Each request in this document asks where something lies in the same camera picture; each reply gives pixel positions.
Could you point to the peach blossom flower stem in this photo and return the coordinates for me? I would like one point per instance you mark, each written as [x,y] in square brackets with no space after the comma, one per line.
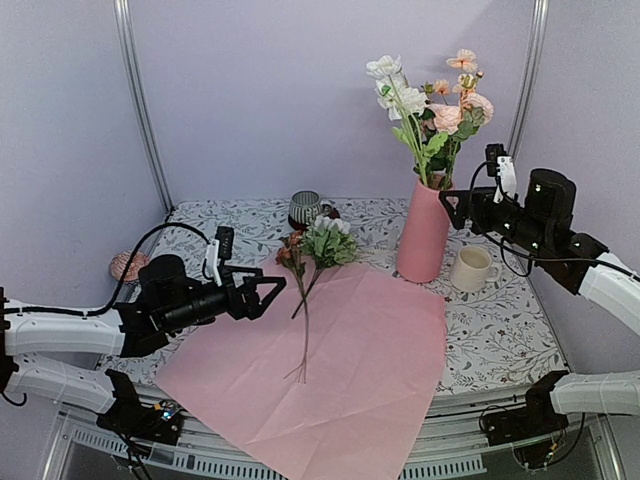
[469,75]

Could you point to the tall pink vase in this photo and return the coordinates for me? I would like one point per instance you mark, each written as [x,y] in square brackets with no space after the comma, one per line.
[423,240]

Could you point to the pink rose flower stem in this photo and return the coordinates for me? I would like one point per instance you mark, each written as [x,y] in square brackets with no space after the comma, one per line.
[440,155]

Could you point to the aluminium front rail base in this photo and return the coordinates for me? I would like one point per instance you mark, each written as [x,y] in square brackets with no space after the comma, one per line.
[479,435]

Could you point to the white peony flower stem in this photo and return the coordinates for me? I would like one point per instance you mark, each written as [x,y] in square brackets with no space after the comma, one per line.
[405,105]

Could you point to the dark red saucer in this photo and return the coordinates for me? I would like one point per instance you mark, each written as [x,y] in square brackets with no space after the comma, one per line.
[328,210]

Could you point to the right aluminium frame post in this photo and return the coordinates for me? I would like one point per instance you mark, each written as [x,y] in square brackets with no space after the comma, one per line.
[531,68]

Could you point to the pink wrapping paper sheet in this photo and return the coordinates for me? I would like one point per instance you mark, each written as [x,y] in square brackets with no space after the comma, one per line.
[374,341]

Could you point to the aluminium frame post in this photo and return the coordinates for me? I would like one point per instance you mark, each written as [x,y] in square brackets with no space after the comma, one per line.
[531,68]
[133,73]

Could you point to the left aluminium frame post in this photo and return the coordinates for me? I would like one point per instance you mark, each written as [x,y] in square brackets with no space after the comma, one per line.
[133,73]

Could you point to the peach rose flower stem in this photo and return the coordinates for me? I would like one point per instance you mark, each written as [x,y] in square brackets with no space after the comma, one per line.
[477,111]

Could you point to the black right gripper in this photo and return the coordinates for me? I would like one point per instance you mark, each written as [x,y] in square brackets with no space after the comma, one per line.
[483,197]

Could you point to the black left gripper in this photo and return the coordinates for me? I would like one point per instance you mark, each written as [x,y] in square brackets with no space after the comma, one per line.
[254,309]

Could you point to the white coffee mug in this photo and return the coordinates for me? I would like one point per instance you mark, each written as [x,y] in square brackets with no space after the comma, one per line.
[473,268]

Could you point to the striped ceramic cup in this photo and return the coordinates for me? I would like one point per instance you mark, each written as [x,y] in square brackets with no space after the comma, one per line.
[304,207]

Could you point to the green leafy white stem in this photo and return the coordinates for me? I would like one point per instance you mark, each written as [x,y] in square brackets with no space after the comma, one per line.
[330,243]

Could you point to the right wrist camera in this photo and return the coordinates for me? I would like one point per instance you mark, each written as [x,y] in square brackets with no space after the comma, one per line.
[500,166]

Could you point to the white blossom flower stem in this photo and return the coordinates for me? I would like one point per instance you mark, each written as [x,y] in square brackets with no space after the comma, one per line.
[388,66]

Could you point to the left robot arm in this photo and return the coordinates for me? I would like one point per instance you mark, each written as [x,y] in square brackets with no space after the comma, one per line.
[31,334]

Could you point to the dusty orange rose stem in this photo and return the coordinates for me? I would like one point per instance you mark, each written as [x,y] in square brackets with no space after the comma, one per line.
[290,256]

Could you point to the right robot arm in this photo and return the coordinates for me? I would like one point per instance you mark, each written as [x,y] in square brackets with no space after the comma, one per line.
[592,295]

